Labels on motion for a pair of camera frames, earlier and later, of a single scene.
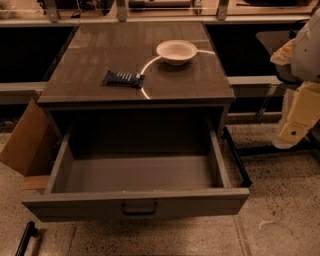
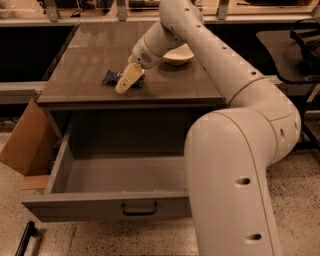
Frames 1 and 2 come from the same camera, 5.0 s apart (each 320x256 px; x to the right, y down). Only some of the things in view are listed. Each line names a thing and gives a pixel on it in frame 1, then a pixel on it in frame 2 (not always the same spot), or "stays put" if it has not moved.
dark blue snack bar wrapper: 123,79 stays put
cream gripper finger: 302,115 -> 142,55
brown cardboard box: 32,147 stays put
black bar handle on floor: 29,232 stays put
